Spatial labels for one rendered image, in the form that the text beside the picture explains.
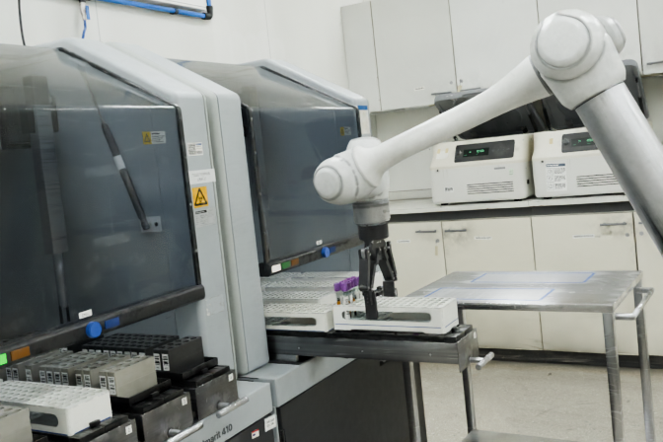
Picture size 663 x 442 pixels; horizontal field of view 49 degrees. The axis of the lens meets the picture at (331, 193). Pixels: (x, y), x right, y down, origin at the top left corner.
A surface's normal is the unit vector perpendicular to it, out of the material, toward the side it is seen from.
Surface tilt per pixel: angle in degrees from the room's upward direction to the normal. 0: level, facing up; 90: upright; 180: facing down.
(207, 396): 90
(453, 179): 90
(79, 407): 90
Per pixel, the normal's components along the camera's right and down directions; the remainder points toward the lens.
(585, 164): -0.49, 0.10
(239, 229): 0.86, -0.07
